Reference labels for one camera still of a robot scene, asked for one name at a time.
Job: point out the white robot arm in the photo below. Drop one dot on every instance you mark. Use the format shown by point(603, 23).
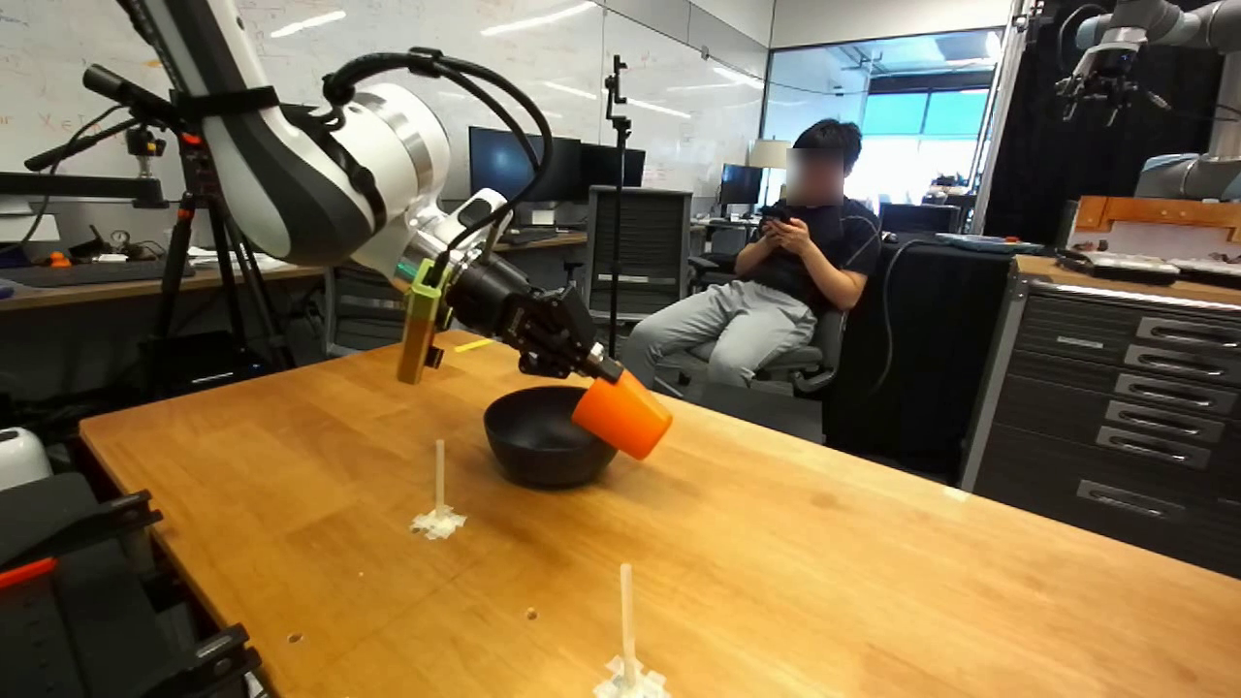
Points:
point(324, 180)

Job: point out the black camera tripod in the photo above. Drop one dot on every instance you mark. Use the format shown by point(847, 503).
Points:
point(103, 81)

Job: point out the seated person black shirt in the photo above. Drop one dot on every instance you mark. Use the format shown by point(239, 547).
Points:
point(800, 259)

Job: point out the white plastic peg stand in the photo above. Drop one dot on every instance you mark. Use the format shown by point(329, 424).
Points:
point(439, 521)
point(632, 677)

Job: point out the black computer monitor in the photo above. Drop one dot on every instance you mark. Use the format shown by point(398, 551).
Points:
point(616, 166)
point(497, 167)
point(743, 184)

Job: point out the yellow tape strip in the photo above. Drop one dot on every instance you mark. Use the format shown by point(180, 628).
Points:
point(476, 348)

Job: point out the black bowl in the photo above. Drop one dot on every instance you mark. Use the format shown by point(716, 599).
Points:
point(544, 451)

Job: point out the orange white box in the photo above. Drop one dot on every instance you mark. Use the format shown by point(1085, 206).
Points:
point(1151, 226)

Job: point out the grey drawer cabinet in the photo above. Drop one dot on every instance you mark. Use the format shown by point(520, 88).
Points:
point(1125, 388)

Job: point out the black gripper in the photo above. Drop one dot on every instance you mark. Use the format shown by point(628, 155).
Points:
point(527, 314)

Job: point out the orange plastic cup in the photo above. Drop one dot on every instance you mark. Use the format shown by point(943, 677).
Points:
point(628, 416)

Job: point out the white plastic container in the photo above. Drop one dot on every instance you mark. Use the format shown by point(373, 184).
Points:
point(20, 460)

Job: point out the grey background robot arm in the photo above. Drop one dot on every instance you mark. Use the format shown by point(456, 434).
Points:
point(1112, 53)

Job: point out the grey flat device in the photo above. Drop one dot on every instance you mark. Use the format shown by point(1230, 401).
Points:
point(1151, 264)

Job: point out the yellow wrist camera mount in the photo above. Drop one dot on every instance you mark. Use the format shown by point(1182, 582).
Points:
point(422, 323)

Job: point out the tall black cabinet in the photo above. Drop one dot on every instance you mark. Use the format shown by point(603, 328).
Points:
point(919, 362)

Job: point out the wooden office desk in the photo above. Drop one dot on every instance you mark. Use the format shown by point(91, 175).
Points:
point(78, 290)

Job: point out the black backdrop curtain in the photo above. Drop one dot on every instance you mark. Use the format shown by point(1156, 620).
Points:
point(1034, 155)

